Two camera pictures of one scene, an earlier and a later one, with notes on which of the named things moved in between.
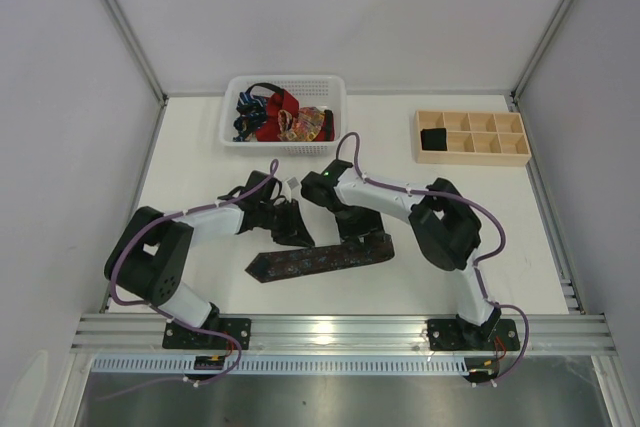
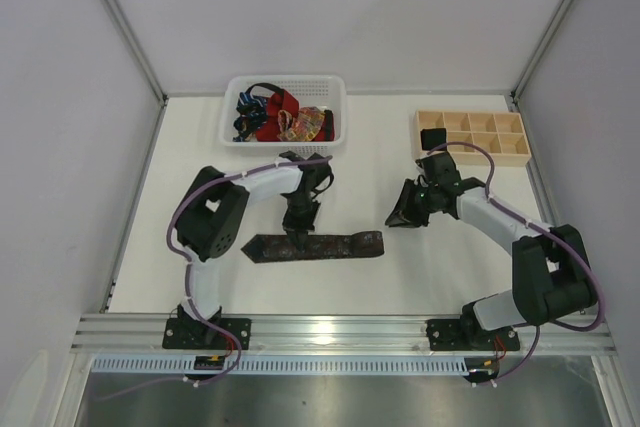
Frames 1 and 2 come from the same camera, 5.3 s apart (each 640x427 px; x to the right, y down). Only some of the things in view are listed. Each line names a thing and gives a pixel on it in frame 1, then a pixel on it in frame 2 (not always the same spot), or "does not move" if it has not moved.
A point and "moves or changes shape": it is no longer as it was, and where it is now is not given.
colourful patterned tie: (301, 126) does not move
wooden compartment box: (474, 138) does not move
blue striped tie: (253, 114) does not move
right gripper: (361, 235) → (417, 203)
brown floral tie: (269, 266) moves or changes shape
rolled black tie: (434, 139) does not move
